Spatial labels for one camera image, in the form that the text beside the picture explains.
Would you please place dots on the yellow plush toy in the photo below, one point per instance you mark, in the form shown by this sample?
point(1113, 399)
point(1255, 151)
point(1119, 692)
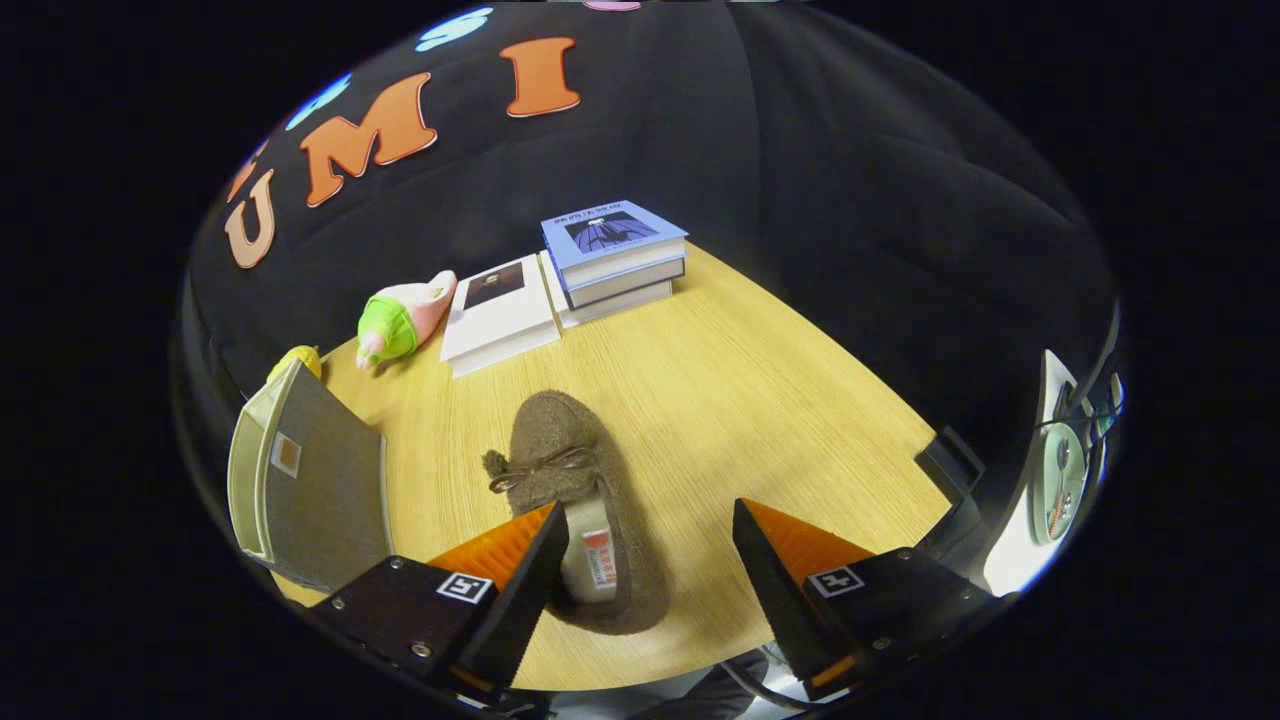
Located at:
point(298, 358)

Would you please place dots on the dark edged book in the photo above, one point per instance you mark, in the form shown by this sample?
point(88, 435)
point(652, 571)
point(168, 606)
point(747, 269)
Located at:
point(630, 283)

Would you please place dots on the blue cover book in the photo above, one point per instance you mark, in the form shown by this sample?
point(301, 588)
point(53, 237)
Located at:
point(610, 235)

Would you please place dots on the brown fuzzy shoe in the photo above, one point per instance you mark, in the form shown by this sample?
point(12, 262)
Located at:
point(560, 440)

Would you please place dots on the white board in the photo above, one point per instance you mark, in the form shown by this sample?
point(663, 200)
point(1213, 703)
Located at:
point(1015, 565)

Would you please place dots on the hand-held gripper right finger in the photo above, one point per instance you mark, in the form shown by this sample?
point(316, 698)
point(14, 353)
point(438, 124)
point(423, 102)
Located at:
point(780, 600)

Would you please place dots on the black desk clamp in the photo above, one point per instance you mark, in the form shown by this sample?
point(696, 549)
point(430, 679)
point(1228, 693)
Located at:
point(950, 460)

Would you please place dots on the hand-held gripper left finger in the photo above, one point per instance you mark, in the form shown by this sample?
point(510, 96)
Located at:
point(525, 600)

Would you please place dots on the grey fabric storage box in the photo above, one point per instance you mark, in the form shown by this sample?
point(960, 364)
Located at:
point(320, 480)

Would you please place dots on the white book with portrait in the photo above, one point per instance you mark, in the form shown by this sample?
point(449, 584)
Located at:
point(500, 315)

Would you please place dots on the round grey dish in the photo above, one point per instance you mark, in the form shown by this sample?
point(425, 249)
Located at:
point(1058, 480)

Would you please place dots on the pink and green plush toy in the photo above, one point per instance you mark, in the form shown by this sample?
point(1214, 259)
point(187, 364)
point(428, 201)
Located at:
point(400, 315)

